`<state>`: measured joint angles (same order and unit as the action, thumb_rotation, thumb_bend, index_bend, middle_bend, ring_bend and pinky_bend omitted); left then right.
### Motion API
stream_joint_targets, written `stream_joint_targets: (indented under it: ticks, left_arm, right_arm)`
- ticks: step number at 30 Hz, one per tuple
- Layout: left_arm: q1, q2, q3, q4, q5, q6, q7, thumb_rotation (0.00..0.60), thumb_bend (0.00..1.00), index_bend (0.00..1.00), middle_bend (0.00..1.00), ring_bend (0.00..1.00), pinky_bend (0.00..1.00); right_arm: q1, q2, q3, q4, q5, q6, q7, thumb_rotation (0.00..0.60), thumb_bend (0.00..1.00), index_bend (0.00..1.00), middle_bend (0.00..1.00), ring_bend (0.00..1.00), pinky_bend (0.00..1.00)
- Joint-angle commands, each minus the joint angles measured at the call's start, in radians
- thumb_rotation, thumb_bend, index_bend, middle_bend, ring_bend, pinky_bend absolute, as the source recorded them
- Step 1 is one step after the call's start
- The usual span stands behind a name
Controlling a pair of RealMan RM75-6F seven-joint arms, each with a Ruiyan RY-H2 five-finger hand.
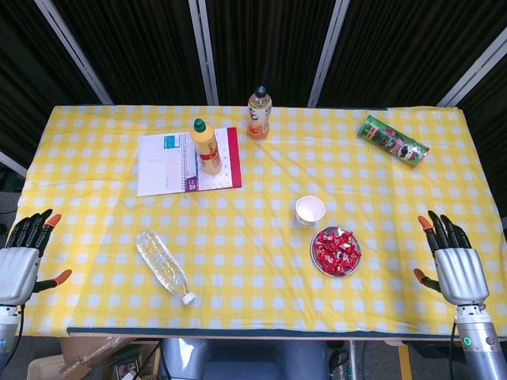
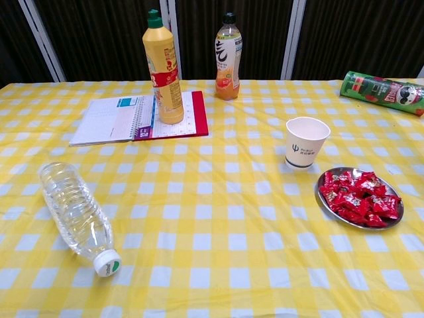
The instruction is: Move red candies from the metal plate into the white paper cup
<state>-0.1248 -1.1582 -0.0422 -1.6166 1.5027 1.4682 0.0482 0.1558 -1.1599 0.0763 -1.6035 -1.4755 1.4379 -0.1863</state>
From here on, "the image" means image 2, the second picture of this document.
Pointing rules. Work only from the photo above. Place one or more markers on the round metal plate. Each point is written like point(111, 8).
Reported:
point(323, 207)

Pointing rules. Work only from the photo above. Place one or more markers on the white paper cup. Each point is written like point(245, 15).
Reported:
point(303, 152)

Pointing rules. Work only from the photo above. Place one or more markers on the yellow white checkered tablecloth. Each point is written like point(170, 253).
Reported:
point(212, 215)

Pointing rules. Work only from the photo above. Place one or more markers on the orange drink bottle black cap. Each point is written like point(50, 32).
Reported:
point(227, 66)

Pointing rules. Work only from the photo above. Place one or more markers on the yellow bottle green cap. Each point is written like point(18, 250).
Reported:
point(165, 66)

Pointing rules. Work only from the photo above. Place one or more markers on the open spiral notebook red cover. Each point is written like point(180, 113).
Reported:
point(109, 122)

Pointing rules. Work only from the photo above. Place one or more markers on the dark ribbed partition panel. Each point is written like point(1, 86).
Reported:
point(357, 33)
point(99, 39)
point(13, 39)
point(205, 33)

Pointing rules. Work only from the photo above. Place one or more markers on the clear plastic water bottle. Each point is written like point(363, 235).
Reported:
point(76, 212)

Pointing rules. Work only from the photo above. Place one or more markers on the green Pringles can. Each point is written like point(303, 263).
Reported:
point(374, 91)

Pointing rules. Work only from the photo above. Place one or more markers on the white partition frame post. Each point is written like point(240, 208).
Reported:
point(43, 43)
point(421, 72)
point(167, 4)
point(293, 39)

